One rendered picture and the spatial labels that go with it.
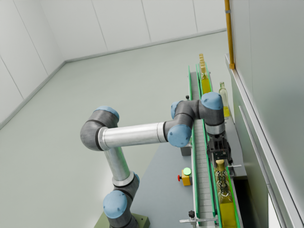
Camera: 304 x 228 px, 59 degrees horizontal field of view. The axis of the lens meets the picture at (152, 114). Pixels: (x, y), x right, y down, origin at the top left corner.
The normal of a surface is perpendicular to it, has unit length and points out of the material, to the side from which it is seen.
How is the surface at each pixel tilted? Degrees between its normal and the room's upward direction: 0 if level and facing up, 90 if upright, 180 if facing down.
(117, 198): 9
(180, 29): 90
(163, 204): 0
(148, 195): 0
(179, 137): 91
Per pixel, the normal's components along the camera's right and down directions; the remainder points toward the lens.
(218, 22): -0.09, 0.53
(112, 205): -0.20, -0.75
